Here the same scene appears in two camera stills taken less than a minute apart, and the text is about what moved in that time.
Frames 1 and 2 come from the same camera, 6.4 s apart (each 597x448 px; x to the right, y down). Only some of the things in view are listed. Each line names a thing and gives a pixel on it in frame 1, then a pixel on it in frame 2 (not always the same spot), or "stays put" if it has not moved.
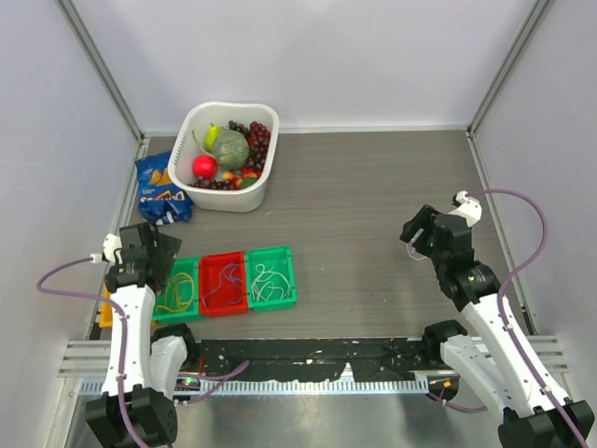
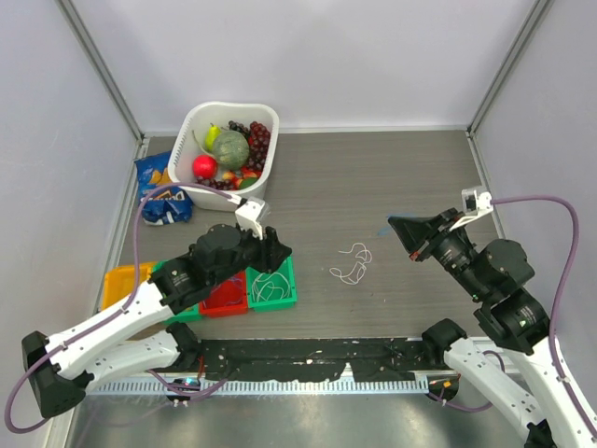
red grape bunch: (258, 143) stays put
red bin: (223, 284) stays put
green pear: (214, 132) stays put
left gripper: (167, 247) -> (271, 252)
